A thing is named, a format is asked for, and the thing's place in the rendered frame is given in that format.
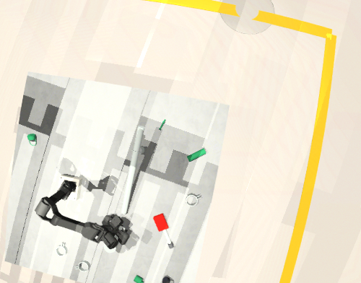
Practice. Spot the green cylinder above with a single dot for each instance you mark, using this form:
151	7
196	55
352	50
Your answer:
196	155

